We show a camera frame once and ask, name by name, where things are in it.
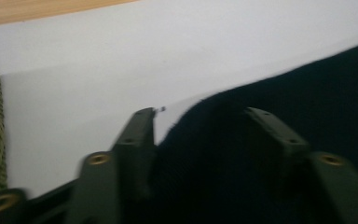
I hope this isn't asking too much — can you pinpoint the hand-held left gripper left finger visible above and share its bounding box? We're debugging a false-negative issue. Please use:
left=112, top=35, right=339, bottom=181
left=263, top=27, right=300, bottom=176
left=64, top=106, right=157, bottom=224

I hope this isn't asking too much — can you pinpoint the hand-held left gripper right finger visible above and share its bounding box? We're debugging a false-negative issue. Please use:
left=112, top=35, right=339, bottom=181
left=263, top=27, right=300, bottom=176
left=243, top=106, right=358, bottom=224

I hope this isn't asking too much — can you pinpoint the black knit vest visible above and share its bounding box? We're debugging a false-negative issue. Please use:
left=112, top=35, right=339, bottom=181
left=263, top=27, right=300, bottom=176
left=127, top=38, right=358, bottom=224

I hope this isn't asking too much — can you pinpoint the white table sheet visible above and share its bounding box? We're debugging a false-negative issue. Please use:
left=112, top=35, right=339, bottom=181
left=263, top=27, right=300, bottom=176
left=0, top=0, right=358, bottom=200

